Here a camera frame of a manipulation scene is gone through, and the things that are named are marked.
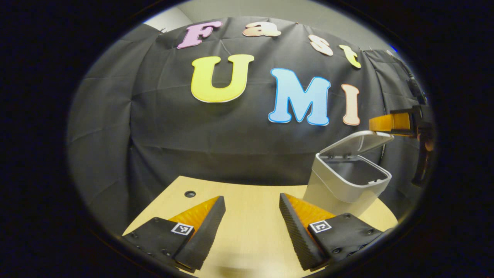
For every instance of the black backdrop cloth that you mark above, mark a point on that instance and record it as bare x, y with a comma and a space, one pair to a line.
231, 146

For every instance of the white desktop garbage bin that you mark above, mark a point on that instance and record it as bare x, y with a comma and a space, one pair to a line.
339, 193

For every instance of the wooden desktop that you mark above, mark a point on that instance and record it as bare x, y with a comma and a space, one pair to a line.
251, 216

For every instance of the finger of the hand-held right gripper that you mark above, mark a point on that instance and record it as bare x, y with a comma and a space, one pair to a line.
388, 122

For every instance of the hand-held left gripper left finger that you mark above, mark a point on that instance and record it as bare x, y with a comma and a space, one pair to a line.
204, 235

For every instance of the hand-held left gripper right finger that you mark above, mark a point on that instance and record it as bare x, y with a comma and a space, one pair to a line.
299, 235

